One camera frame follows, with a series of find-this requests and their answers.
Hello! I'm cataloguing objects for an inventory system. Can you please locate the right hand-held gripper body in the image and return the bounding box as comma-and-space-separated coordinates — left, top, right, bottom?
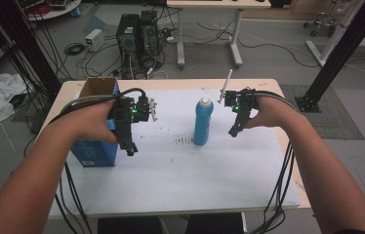
218, 68, 260, 118

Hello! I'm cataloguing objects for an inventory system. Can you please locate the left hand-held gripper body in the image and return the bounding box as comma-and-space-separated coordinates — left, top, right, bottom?
108, 92, 159, 129

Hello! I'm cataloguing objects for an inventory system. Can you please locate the blue bottle with white cap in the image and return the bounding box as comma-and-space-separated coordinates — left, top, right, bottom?
192, 97, 215, 146

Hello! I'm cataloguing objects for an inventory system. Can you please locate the person's right hand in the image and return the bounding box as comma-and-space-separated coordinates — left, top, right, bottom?
246, 95, 303, 130

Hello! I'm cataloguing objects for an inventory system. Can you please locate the person's left hand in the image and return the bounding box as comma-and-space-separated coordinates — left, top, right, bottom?
72, 98, 120, 145

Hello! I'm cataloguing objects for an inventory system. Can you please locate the blue cardboard box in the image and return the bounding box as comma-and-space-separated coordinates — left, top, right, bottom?
69, 77, 121, 169

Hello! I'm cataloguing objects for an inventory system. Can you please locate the black computer tower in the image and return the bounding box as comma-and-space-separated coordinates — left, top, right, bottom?
115, 13, 142, 80
140, 10, 163, 67

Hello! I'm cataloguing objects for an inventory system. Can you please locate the white table mat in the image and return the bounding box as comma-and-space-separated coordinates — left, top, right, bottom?
48, 88, 302, 218

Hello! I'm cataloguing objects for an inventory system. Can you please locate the small white box device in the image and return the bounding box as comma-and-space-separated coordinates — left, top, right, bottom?
84, 28, 106, 53

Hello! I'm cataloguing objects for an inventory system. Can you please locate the grey floor mat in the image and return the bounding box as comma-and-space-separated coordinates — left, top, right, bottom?
279, 85, 365, 140

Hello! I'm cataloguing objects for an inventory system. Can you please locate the white desk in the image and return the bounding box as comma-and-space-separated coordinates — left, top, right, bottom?
166, 0, 272, 69

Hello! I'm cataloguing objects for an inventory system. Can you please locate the white metal stand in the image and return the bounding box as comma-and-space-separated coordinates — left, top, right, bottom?
305, 0, 365, 67

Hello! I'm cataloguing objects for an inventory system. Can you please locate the wheeled stool base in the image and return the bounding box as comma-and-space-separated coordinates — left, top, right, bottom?
303, 11, 340, 38

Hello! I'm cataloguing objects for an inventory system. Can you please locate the round white table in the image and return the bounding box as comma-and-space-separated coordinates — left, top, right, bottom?
18, 0, 82, 22

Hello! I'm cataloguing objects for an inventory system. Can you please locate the black cable bundle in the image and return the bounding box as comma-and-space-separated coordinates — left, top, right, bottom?
252, 90, 297, 234
48, 87, 147, 234

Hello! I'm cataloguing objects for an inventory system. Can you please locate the long black floor cable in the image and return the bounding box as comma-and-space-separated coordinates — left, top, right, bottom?
198, 22, 320, 69

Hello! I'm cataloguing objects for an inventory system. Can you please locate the coiled black cable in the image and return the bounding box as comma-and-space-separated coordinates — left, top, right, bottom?
63, 42, 87, 57

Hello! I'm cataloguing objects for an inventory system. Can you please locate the black aluminium post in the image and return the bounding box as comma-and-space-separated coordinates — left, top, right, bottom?
0, 0, 62, 98
294, 0, 365, 114

